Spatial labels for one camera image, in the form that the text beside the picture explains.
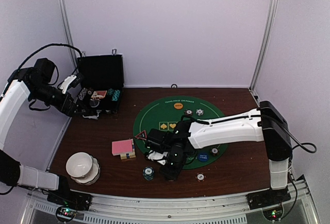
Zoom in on black poker case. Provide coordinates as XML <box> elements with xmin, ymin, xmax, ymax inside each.
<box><xmin>76</xmin><ymin>54</ymin><xmax>124</xmax><ymax>117</ymax></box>

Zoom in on red backed card deck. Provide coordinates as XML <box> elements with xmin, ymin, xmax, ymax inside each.
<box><xmin>111</xmin><ymin>139</ymin><xmax>134</xmax><ymax>156</ymax></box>

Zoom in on white ceramic bowl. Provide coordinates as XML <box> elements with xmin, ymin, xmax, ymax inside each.
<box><xmin>65</xmin><ymin>152</ymin><xmax>93</xmax><ymax>178</ymax></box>

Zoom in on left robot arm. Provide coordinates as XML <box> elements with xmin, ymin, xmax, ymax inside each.
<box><xmin>1</xmin><ymin>58</ymin><xmax>78</xmax><ymax>205</ymax></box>

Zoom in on orange black poker chip stack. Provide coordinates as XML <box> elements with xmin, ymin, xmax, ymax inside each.
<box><xmin>195</xmin><ymin>173</ymin><xmax>206</xmax><ymax>182</ymax></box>

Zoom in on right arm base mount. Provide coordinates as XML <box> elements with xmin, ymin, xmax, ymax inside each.
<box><xmin>246</xmin><ymin>188</ymin><xmax>291</xmax><ymax>210</ymax></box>

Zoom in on green poker chip stack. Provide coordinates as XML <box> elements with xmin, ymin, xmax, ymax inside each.
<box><xmin>142</xmin><ymin>167</ymin><xmax>154</xmax><ymax>181</ymax></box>

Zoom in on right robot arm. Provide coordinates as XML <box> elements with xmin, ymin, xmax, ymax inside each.
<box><xmin>161</xmin><ymin>100</ymin><xmax>292</xmax><ymax>204</ymax></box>

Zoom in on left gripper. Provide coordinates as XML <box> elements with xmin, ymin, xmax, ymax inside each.
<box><xmin>29</xmin><ymin>81</ymin><xmax>89</xmax><ymax>117</ymax></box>

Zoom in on blue gold card box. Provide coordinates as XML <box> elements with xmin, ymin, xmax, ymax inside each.
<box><xmin>120</xmin><ymin>141</ymin><xmax>136</xmax><ymax>160</ymax></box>

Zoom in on teal chips in case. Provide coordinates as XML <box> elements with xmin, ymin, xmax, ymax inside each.
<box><xmin>107</xmin><ymin>89</ymin><xmax>121</xmax><ymax>101</ymax></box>

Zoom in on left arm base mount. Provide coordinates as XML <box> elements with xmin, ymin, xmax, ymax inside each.
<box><xmin>47</xmin><ymin>192</ymin><xmax>92</xmax><ymax>211</ymax></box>

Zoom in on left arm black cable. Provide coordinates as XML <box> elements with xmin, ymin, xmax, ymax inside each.
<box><xmin>15</xmin><ymin>43</ymin><xmax>83</xmax><ymax>80</ymax></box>

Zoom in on red cards in case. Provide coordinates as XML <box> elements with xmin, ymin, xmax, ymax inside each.
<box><xmin>91</xmin><ymin>91</ymin><xmax>107</xmax><ymax>99</ymax></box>

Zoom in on white scalloped plate stack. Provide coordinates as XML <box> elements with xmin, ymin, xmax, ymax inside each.
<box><xmin>70</xmin><ymin>157</ymin><xmax>101</xmax><ymax>185</ymax></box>

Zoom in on orange dealer button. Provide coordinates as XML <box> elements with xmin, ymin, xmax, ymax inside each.
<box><xmin>174</xmin><ymin>102</ymin><xmax>183</xmax><ymax>110</ymax></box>

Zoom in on triangular all-in button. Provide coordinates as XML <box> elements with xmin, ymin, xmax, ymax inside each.
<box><xmin>135</xmin><ymin>130</ymin><xmax>147</xmax><ymax>141</ymax></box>

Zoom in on blue white chips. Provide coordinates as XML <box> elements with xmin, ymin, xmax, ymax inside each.
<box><xmin>196</xmin><ymin>108</ymin><xmax>204</xmax><ymax>116</ymax></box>

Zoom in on blue small blind button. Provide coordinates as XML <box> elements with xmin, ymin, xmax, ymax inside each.
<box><xmin>197</xmin><ymin>153</ymin><xmax>209</xmax><ymax>162</ymax></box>

